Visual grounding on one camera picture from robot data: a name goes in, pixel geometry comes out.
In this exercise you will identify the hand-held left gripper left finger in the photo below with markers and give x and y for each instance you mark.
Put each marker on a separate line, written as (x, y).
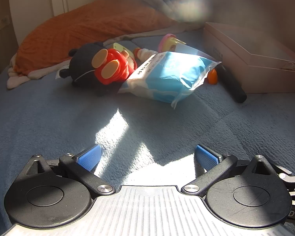
(89, 157)

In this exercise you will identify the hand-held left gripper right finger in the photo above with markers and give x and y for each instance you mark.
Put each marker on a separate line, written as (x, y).
(206, 157)

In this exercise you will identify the small wind-up figure toy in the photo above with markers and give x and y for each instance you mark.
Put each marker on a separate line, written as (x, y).
(213, 77)

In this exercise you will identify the blue white tissue pack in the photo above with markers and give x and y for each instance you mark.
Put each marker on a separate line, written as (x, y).
(167, 76)

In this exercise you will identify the black plush toy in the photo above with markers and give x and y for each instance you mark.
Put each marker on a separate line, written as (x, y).
(83, 64)

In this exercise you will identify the red plastic figure toy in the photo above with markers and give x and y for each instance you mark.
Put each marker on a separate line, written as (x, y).
(111, 65)

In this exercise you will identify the pink cardboard box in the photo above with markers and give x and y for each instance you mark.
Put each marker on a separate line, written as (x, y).
(258, 61)

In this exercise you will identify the pink and yellow toy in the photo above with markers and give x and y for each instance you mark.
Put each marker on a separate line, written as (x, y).
(168, 41)

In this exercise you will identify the black cylinder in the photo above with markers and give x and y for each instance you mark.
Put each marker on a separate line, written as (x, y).
(232, 84)

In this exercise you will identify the orange knitted pillow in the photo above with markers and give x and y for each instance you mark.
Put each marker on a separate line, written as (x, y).
(83, 29)

